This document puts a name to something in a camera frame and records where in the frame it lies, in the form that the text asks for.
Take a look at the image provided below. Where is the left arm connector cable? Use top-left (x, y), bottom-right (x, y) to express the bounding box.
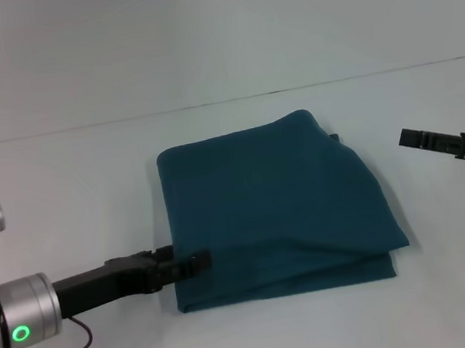
top-left (32, 313), bottom-right (95, 348)

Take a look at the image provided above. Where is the teal FREE print T-shirt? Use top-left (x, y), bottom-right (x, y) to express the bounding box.
top-left (152, 98), bottom-right (416, 317)

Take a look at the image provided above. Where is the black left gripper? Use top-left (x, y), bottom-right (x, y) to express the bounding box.
top-left (50, 238), bottom-right (218, 321)

